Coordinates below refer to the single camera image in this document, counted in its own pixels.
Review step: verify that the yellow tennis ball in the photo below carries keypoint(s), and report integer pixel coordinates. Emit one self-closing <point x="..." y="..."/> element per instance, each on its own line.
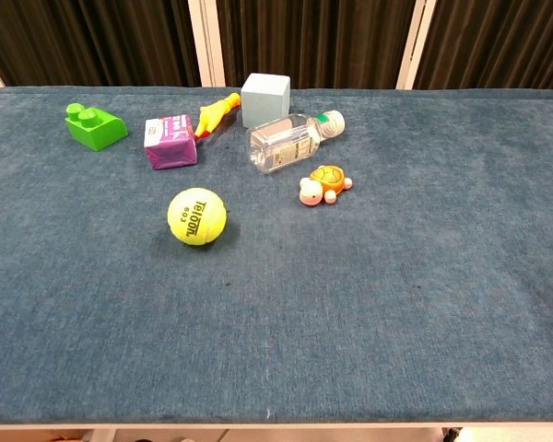
<point x="197" y="216"/>

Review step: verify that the orange toy turtle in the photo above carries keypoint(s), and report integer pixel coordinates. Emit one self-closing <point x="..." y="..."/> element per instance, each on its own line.
<point x="327" y="182"/>

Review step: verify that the green toy building block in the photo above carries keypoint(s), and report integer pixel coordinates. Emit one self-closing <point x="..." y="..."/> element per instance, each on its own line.
<point x="97" y="129"/>

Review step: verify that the purple milk carton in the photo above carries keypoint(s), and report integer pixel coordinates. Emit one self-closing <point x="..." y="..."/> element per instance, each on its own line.
<point x="169" y="145"/>

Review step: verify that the clear plastic bottle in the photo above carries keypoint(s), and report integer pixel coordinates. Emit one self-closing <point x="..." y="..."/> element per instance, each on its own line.
<point x="285" y="143"/>

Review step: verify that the dark curtain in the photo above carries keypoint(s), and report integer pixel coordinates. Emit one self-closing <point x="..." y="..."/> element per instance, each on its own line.
<point x="313" y="41"/>

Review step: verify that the blue table cloth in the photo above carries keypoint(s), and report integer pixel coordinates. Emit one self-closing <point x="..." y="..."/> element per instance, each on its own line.
<point x="276" y="285"/>

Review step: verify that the yellow rubber chicken toy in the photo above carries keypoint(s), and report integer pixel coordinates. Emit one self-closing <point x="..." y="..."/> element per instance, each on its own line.
<point x="214" y="115"/>

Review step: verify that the light blue cube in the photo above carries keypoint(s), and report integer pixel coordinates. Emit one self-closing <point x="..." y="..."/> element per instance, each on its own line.
<point x="263" y="106"/>

